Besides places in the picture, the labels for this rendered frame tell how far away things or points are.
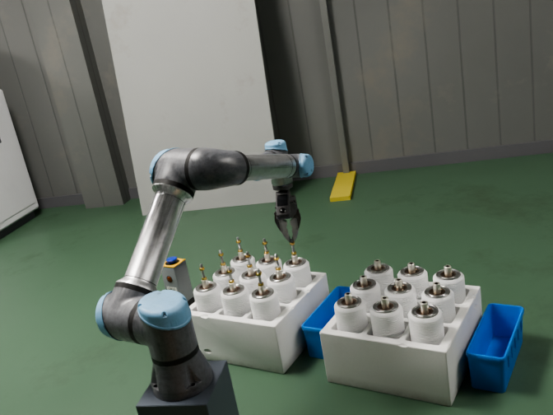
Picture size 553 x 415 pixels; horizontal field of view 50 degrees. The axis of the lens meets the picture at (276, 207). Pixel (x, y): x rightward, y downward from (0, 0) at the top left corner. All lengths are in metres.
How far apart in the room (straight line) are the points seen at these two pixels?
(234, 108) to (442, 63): 1.31
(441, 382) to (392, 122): 2.43
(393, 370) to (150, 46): 2.67
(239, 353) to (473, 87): 2.45
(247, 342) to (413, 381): 0.57
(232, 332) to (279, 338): 0.18
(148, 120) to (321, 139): 1.13
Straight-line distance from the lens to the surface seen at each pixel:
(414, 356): 1.76
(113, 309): 1.53
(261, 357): 2.04
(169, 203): 1.59
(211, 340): 2.13
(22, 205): 4.52
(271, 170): 1.73
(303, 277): 2.15
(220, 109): 3.71
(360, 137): 3.97
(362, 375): 1.88
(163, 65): 3.83
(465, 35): 3.89
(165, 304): 1.43
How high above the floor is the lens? 1.13
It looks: 18 degrees down
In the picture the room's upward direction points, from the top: 10 degrees counter-clockwise
